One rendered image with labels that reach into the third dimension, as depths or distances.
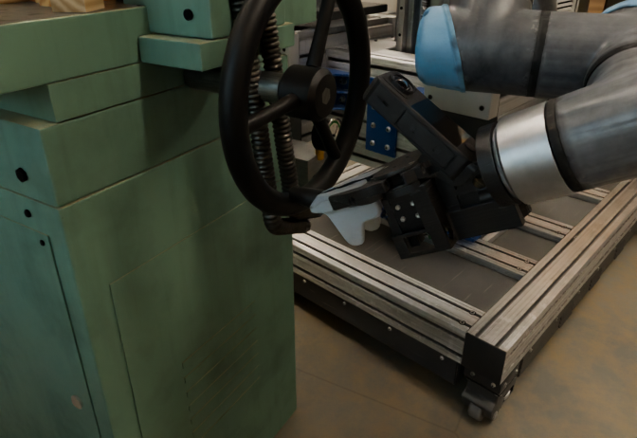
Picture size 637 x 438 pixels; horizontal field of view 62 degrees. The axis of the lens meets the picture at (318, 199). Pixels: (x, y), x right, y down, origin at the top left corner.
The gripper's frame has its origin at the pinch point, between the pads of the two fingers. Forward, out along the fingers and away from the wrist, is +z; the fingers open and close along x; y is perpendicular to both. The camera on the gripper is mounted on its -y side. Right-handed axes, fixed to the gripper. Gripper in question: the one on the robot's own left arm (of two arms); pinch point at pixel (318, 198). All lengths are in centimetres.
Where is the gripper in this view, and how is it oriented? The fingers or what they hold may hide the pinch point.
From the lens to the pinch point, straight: 56.0
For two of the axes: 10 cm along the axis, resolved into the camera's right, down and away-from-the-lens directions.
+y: 4.2, 9.0, 1.5
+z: -7.5, 2.5, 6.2
